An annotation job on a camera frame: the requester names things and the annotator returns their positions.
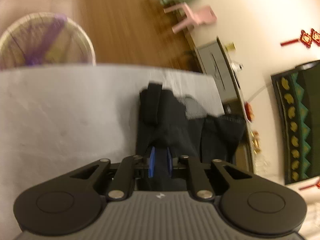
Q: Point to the grey table cloth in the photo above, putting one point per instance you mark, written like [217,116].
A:
[55,119]

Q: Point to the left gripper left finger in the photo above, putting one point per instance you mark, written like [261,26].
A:
[146,164]

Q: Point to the dark patterned wall tapestry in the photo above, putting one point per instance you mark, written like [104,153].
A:
[297,96]

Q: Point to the red chinese knot ornament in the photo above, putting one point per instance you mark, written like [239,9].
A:
[306,39]

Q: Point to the grey low cabinet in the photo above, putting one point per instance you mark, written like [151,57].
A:
[215,61]

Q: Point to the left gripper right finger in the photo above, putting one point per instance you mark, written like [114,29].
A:
[176,166]

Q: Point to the pink plastic chair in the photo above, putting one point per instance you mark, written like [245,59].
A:
[204,15]

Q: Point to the black clothing garment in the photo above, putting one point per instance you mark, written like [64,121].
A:
[184,126]

